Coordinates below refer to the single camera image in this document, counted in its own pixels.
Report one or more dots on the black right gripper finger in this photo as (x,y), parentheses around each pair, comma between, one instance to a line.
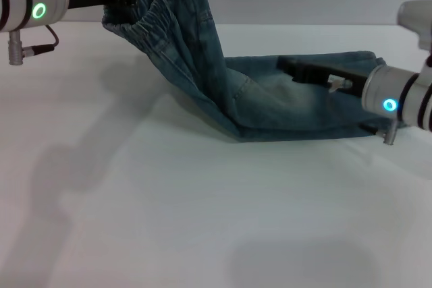
(291,67)

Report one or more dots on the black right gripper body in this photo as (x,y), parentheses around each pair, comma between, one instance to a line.
(337,77)

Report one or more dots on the blue denim shorts basketball print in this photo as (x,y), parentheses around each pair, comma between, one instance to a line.
(256,106)

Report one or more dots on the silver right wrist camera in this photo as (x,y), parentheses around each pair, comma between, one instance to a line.
(416,21)

